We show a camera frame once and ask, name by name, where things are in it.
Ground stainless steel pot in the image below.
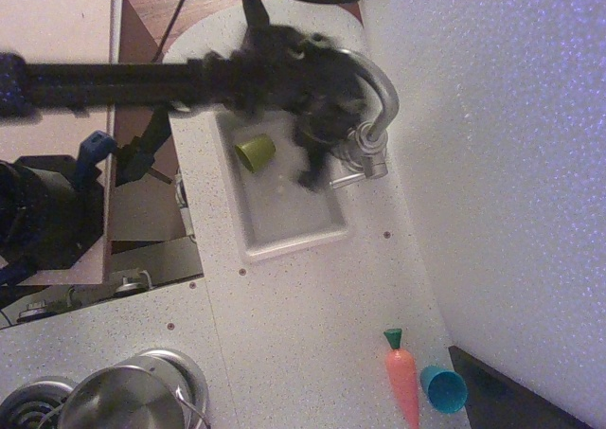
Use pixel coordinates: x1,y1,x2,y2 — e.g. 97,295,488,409
58,349,211,428

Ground teal plastic cup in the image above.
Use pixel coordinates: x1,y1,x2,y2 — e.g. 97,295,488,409
420,365,469,414

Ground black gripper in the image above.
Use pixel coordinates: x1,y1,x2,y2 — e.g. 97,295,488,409
226,25,365,191

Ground orange toy carrot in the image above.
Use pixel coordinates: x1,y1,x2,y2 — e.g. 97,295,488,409
383,329,419,429

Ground blue clamp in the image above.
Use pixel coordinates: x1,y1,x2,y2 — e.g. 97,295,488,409
72,131,117,189

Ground black strap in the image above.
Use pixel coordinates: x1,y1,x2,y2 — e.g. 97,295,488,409
240,0,271,30

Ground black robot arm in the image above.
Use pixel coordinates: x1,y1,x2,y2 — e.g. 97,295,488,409
1,25,366,191

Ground silver stove burner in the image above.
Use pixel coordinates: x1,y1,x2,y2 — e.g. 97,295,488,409
1,377,76,428

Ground thin black cable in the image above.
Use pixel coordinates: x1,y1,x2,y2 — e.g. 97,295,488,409
151,0,194,63

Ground grey toy sink basin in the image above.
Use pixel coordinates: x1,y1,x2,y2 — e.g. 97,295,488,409
213,110,348,262

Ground green plastic cup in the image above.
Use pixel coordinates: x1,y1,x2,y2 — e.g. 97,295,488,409
234,134,276,173

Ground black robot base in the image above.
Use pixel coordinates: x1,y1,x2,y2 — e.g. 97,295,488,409
1,154,104,286

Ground silver toy faucet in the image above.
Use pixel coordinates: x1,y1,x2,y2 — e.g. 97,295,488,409
330,48,400,189

